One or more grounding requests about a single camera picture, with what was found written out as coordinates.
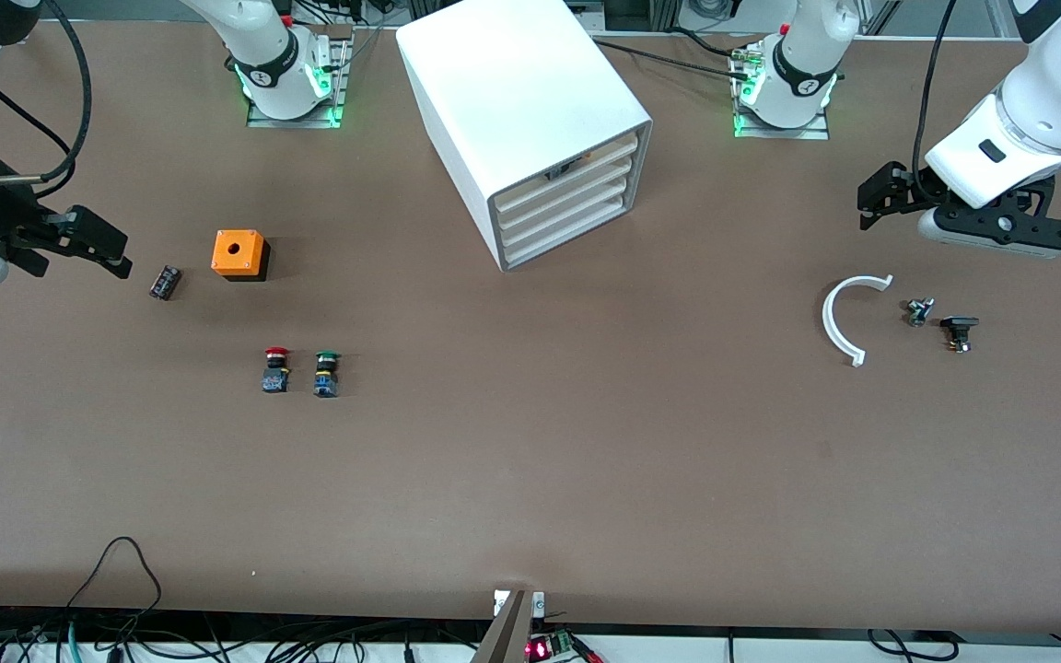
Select red push button switch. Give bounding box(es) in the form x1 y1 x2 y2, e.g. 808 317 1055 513
261 346 293 394

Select white drawer cabinet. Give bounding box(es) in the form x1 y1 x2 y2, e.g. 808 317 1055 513
395 0 654 273

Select white curved plastic arc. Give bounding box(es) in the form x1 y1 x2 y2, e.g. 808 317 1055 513
822 273 894 368

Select circuit board with red LED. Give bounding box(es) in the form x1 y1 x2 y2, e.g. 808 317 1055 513
526 629 603 663

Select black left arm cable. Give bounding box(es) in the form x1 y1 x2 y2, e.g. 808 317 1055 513
911 0 961 200

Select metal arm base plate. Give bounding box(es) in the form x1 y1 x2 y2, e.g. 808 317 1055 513
731 41 832 142
245 26 352 130

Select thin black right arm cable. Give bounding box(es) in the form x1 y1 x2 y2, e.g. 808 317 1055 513
0 66 73 156

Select small black switch component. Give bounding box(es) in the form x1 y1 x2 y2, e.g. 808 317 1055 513
940 316 980 355

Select orange button enclosure box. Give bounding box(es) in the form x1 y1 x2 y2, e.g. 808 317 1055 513
211 229 271 283

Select black cable behind cabinet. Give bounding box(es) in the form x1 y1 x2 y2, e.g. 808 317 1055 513
593 37 758 80

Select green push button switch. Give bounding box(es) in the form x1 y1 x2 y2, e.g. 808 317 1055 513
313 350 344 400

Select black looped cable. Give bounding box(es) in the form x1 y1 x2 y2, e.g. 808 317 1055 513
65 537 164 636

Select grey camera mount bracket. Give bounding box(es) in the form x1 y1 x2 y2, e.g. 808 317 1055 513
471 589 546 663

